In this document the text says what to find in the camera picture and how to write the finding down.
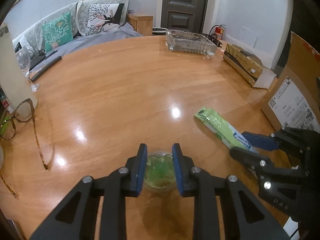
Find white thermos bottle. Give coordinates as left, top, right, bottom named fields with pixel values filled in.
left=0, top=25, right=38, bottom=121

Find teal tree pillow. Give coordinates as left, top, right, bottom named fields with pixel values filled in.
left=42, top=12, right=73, bottom=53

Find wine glass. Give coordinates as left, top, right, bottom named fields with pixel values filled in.
left=16, top=46, right=40, bottom=93

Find brown cardboard box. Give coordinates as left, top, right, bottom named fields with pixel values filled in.
left=261, top=33, right=319, bottom=132

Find red fire extinguisher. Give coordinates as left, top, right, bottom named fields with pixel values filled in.
left=209, top=24, right=226, bottom=40

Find wooden side table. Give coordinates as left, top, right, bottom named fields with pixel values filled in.
left=127, top=14, right=153, bottom=36

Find white tree pillow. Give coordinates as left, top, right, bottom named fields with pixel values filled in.
left=85, top=3, right=124, bottom=36

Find dark entrance door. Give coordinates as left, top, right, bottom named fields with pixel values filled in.
left=161, top=0, right=208, bottom=33

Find grey sofa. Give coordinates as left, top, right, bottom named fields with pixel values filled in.
left=12, top=0, right=142, bottom=58

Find grey trash bin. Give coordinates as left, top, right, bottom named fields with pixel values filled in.
left=152, top=27, right=167, bottom=36

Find green jelly cup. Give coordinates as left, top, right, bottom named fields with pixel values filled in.
left=144, top=152, right=176, bottom=193

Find glass ashtray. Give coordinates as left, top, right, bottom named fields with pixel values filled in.
left=165, top=29, right=217, bottom=56

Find small gold cardboard box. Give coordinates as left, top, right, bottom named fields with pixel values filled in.
left=223, top=43, right=276, bottom=89

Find tortoiseshell eyeglasses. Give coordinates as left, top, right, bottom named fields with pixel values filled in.
left=1, top=100, right=53, bottom=200

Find white black small pillow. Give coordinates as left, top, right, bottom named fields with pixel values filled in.
left=14, top=35, right=34, bottom=57

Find green white candy pack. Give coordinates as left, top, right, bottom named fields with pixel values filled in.
left=195, top=107, right=258, bottom=153

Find black remote control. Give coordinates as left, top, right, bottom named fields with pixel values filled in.
left=31, top=56, right=62, bottom=82

